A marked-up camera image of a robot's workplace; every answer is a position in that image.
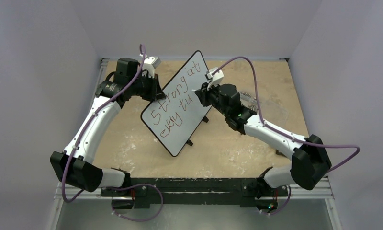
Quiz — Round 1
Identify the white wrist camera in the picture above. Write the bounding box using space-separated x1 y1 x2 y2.
142 56 161 78
205 67 224 90

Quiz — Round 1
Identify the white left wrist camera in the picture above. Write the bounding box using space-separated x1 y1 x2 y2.
142 56 161 78

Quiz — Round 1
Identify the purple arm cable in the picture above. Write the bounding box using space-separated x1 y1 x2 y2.
61 44 164 222
212 56 361 216

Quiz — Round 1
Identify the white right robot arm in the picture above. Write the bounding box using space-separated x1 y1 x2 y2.
194 83 331 195

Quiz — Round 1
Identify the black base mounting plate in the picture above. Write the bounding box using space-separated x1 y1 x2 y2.
101 178 288 209

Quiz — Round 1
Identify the aluminium extrusion rail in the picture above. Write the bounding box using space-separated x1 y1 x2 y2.
53 177 334 201

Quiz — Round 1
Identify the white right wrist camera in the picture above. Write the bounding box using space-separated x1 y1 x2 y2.
205 67 224 90

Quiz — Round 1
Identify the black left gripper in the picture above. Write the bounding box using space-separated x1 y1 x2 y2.
129 72 165 102

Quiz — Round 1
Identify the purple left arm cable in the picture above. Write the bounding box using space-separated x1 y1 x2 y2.
61 44 164 222

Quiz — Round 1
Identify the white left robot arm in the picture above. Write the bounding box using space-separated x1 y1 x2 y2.
50 57 166 196

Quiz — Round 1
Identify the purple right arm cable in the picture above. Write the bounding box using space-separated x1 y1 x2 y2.
212 56 361 216

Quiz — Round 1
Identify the white whiteboard black frame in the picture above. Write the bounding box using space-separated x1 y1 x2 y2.
140 50 210 157

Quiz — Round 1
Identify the clear plastic screw box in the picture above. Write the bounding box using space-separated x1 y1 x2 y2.
240 92 289 127

